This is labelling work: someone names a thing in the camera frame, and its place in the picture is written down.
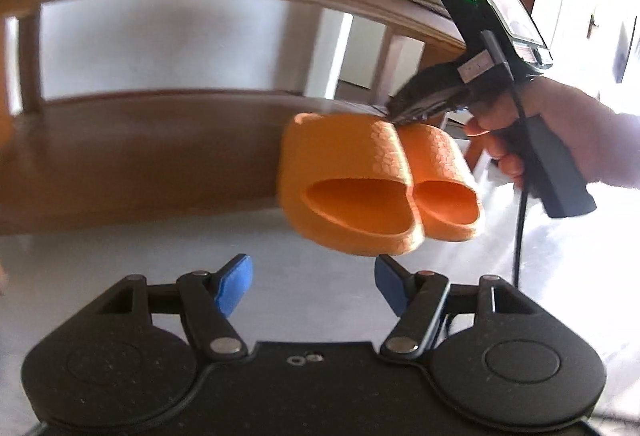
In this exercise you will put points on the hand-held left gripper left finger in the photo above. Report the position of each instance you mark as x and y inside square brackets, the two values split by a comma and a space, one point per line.
[232, 286]

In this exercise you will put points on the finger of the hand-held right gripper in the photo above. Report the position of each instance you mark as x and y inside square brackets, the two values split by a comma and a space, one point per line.
[415, 112]

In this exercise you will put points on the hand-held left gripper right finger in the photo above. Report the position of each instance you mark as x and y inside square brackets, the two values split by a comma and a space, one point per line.
[390, 283]

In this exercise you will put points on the orange slipper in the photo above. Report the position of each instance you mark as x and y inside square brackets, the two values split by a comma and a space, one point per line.
[445, 176]
[340, 166]

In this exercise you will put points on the wooden shoe rack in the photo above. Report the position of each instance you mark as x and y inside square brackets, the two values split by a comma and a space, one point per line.
[125, 151]

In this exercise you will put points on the person's right forearm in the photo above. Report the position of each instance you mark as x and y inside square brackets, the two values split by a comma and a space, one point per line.
[620, 146]

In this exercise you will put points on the person's right hand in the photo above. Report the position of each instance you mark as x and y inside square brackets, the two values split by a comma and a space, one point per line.
[565, 111]

